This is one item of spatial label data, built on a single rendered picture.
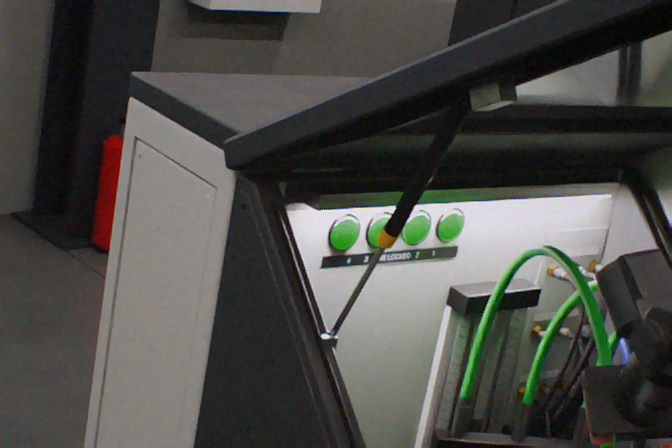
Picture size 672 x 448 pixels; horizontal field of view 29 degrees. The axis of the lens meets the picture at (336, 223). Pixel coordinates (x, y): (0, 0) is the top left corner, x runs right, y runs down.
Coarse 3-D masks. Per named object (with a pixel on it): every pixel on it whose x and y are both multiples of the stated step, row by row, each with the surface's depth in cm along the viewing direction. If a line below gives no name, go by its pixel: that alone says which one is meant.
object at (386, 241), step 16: (464, 96) 125; (464, 112) 126; (448, 128) 127; (432, 144) 129; (448, 144) 128; (432, 160) 130; (416, 176) 132; (432, 176) 131; (416, 192) 132; (400, 208) 134; (400, 224) 135; (384, 240) 137; (368, 272) 141; (352, 304) 144; (336, 320) 146; (336, 336) 147
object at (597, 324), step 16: (528, 256) 160; (560, 256) 151; (512, 272) 165; (576, 272) 148; (496, 288) 168; (496, 304) 169; (592, 304) 144; (592, 320) 143; (480, 336) 172; (480, 352) 173; (608, 352) 140; (464, 384) 175; (464, 400) 175
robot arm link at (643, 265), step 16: (624, 256) 113; (640, 256) 113; (656, 256) 113; (608, 272) 115; (624, 272) 114; (640, 272) 112; (656, 272) 112; (608, 288) 115; (624, 288) 114; (640, 288) 111; (656, 288) 112; (608, 304) 115; (624, 304) 113; (640, 304) 110; (624, 320) 113; (640, 320) 110; (656, 320) 105; (624, 336) 116; (640, 336) 106; (656, 336) 104; (640, 352) 106; (656, 352) 104; (640, 368) 108; (656, 368) 106
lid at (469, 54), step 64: (576, 0) 109; (640, 0) 103; (448, 64) 121; (512, 64) 121; (576, 64) 128; (640, 64) 133; (256, 128) 148; (320, 128) 138; (384, 128) 140; (512, 128) 154; (576, 128) 161; (640, 128) 169
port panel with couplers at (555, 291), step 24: (552, 240) 187; (576, 240) 191; (600, 240) 194; (552, 264) 189; (576, 264) 191; (600, 264) 194; (552, 288) 191; (528, 312) 190; (552, 312) 193; (576, 312) 197; (528, 336) 192; (528, 360) 194; (552, 360) 197; (504, 408) 195
